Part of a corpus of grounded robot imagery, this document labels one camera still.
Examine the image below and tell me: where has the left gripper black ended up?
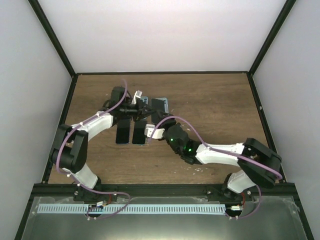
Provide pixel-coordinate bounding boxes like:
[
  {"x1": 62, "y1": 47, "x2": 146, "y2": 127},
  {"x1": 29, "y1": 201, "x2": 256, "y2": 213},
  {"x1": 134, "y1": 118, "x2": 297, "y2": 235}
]
[{"x1": 119, "y1": 99, "x2": 156, "y2": 122}]

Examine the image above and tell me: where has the dark green phone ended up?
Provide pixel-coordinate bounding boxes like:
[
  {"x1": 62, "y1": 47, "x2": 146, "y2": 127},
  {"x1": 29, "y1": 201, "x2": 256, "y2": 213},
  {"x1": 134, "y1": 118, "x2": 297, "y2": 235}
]
[
  {"x1": 151, "y1": 98, "x2": 166, "y2": 125},
  {"x1": 132, "y1": 120, "x2": 147, "y2": 146}
]

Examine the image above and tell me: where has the blue phone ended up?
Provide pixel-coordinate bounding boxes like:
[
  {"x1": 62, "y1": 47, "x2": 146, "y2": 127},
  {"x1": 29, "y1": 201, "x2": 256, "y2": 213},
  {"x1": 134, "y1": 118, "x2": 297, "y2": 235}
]
[{"x1": 115, "y1": 119, "x2": 131, "y2": 145}]

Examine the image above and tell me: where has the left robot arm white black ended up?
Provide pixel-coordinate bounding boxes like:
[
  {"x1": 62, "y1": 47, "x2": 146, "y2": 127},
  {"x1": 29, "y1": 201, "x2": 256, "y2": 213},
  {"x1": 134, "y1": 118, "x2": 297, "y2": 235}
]
[{"x1": 49, "y1": 86, "x2": 157, "y2": 202}]

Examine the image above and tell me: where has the metal front plate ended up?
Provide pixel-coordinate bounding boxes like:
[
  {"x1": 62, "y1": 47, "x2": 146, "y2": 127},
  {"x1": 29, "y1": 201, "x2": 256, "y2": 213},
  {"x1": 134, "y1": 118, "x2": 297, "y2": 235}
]
[{"x1": 21, "y1": 196, "x2": 307, "y2": 240}]

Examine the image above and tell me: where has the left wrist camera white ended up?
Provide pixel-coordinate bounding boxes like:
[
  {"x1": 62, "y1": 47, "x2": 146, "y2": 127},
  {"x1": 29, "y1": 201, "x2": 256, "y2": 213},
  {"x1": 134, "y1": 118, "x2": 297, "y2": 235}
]
[{"x1": 131, "y1": 90, "x2": 143, "y2": 105}]

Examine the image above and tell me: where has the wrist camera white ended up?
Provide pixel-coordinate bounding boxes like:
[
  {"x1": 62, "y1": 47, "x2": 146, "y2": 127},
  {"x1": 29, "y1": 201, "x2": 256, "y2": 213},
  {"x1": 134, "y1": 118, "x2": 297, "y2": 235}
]
[
  {"x1": 131, "y1": 90, "x2": 143, "y2": 105},
  {"x1": 144, "y1": 124, "x2": 165, "y2": 140}
]

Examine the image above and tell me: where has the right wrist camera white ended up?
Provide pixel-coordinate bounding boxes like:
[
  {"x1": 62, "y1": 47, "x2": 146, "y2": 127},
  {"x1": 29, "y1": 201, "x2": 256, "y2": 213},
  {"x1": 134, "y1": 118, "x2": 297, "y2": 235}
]
[{"x1": 144, "y1": 124, "x2": 165, "y2": 140}]

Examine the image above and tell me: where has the light-blue slotted cable duct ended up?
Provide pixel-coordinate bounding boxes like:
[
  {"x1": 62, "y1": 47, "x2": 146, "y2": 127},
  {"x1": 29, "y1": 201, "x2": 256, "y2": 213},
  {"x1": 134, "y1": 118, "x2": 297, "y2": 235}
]
[{"x1": 36, "y1": 203, "x2": 226, "y2": 215}]

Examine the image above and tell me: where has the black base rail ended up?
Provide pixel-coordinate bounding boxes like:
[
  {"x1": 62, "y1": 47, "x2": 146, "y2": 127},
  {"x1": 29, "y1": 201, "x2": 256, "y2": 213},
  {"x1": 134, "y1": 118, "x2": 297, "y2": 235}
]
[{"x1": 33, "y1": 182, "x2": 296, "y2": 202}]

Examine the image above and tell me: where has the black enclosure frame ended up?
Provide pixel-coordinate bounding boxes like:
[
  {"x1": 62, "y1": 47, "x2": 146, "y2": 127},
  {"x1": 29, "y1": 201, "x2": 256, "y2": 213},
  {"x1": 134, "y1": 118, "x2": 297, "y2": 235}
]
[{"x1": 13, "y1": 0, "x2": 315, "y2": 240}]

